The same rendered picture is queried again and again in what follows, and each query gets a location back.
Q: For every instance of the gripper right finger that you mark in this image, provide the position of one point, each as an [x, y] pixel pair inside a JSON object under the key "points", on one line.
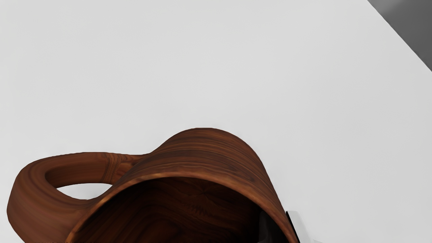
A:
{"points": [[298, 227]]}

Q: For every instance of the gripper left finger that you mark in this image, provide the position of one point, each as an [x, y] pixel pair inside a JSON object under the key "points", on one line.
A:
{"points": [[270, 233]]}

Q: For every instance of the brown wooden mug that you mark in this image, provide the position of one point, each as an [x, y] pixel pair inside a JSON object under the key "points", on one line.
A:
{"points": [[202, 152]]}

